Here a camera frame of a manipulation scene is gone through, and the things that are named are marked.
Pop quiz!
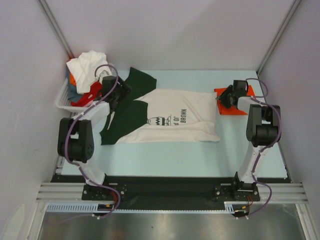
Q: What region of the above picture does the red t shirt in basket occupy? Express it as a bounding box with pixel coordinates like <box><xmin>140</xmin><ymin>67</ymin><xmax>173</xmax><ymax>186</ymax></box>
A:
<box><xmin>70</xmin><ymin>81</ymin><xmax>102</xmax><ymax>107</ymax></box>

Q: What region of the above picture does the white plastic laundry basket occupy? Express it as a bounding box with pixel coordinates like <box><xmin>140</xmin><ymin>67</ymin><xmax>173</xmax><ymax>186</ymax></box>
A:
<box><xmin>55</xmin><ymin>78</ymin><xmax>87</xmax><ymax>113</ymax></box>

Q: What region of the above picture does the aluminium frame rail front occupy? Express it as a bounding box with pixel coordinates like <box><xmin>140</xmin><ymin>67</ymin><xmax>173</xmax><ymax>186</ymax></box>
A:
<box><xmin>36</xmin><ymin>182</ymin><xmax>308</xmax><ymax>204</ymax></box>

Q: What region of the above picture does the cream and green t shirt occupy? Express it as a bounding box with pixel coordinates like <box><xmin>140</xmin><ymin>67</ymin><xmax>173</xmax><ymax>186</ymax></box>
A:
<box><xmin>100</xmin><ymin>67</ymin><xmax>220</xmax><ymax>145</ymax></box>

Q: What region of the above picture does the white slotted cable duct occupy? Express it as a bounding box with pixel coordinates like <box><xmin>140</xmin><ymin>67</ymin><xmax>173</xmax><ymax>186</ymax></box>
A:
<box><xmin>46</xmin><ymin>202</ymin><xmax>237</xmax><ymax>214</ymax></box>

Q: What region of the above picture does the orange garment in basket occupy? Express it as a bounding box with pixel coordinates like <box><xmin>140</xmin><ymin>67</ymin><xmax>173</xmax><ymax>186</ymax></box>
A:
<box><xmin>69</xmin><ymin>73</ymin><xmax>76</xmax><ymax>86</ymax></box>

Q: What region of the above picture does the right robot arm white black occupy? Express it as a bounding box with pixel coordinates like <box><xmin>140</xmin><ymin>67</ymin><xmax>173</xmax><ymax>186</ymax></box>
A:
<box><xmin>216</xmin><ymin>78</ymin><xmax>282</xmax><ymax>201</ymax></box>

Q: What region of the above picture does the white t shirt in basket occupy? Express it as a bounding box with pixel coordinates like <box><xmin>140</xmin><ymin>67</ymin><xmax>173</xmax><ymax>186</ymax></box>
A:
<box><xmin>66</xmin><ymin>50</ymin><xmax>115</xmax><ymax>94</ymax></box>

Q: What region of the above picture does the left aluminium corner post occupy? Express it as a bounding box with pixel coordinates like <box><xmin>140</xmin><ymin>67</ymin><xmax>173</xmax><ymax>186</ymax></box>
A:
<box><xmin>36</xmin><ymin>0</ymin><xmax>74</xmax><ymax>58</ymax></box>

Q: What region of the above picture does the aluminium corner post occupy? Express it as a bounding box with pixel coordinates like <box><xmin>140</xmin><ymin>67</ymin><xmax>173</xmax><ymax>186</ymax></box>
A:
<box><xmin>256</xmin><ymin>0</ymin><xmax>303</xmax><ymax>77</ymax></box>
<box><xmin>36</xmin><ymin>0</ymin><xmax>74</xmax><ymax>58</ymax></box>

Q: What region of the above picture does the folded orange t shirt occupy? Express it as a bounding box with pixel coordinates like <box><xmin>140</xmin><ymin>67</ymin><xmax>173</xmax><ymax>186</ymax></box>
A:
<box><xmin>216</xmin><ymin>85</ymin><xmax>255</xmax><ymax>115</ymax></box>

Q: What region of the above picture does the right aluminium corner post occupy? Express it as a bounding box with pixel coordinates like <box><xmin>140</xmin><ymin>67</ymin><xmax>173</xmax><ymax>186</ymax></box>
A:
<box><xmin>256</xmin><ymin>0</ymin><xmax>303</xmax><ymax>77</ymax></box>

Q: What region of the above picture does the grey blue garment in basket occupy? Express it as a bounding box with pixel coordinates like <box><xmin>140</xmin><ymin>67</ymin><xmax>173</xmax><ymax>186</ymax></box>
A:
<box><xmin>66</xmin><ymin>68</ymin><xmax>83</xmax><ymax>103</ymax></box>

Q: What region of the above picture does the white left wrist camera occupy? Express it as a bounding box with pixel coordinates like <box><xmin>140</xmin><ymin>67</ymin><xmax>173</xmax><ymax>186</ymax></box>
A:
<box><xmin>95</xmin><ymin>69</ymin><xmax>113</xmax><ymax>83</ymax></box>

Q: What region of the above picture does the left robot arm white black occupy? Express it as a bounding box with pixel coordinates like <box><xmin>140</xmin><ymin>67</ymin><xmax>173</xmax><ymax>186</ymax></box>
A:
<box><xmin>57</xmin><ymin>76</ymin><xmax>132</xmax><ymax>200</ymax></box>

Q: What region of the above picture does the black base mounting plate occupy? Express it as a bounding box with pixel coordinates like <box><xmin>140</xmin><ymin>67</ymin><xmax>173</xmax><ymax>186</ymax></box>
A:
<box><xmin>51</xmin><ymin>174</ymin><xmax>290</xmax><ymax>211</ymax></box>

